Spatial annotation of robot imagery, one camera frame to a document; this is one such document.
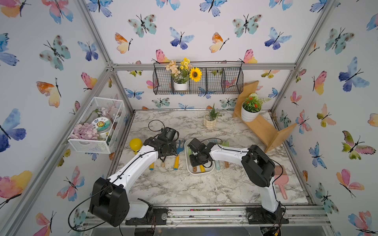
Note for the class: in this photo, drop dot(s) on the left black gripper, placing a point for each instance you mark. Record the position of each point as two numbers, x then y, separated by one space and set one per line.
173 151

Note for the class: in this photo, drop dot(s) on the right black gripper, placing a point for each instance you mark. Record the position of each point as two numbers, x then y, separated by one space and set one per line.
192 162

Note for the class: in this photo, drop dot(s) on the blue rake yellow handle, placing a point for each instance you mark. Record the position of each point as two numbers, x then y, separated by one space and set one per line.
202 169

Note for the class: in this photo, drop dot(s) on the white storage box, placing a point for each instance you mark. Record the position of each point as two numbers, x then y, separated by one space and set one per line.
198 170

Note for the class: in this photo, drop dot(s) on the green fork wooden handle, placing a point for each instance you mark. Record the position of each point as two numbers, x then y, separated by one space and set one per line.
194 169

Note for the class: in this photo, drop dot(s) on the light blue fork pale handle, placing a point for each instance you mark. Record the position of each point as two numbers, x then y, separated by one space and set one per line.
217 165

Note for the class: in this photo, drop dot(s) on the green shovel wooden handle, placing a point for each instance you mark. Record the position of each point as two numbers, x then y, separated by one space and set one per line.
226 144

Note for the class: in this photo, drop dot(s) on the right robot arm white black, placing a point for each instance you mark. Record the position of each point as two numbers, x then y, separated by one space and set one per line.
258 166

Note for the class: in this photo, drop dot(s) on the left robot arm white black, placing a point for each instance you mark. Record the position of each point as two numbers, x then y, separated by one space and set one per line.
110 201

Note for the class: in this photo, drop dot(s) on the pink hand brush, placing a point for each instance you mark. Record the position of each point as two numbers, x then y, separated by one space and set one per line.
281 179

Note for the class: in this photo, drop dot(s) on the yellow bottle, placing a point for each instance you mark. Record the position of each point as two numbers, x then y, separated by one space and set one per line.
136 144

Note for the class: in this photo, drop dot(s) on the small woven pot plant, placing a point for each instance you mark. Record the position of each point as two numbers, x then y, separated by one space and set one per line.
210 119

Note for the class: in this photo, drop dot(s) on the round tin in basket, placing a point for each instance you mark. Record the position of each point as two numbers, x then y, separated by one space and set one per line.
102 124

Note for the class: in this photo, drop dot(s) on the wooden stand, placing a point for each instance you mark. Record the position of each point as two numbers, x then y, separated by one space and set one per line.
262 128

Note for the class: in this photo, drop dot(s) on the white pot red green plant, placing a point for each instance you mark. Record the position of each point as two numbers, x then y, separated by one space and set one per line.
252 106

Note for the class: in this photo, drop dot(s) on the white pot with flowers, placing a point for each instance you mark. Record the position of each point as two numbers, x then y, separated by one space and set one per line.
183 73

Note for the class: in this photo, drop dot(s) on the pink purple flowers bunch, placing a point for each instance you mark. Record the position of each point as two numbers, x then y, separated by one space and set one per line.
84 132

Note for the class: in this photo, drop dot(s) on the white mesh wall basket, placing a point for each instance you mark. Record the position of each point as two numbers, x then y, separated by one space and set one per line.
113 109

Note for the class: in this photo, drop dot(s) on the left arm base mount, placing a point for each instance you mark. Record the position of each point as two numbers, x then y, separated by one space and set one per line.
154 217

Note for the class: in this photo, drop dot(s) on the black wire wall basket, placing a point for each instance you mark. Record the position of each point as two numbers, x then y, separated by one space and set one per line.
215 78

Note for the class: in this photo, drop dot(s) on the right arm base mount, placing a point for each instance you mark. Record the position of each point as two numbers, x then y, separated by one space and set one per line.
258 215

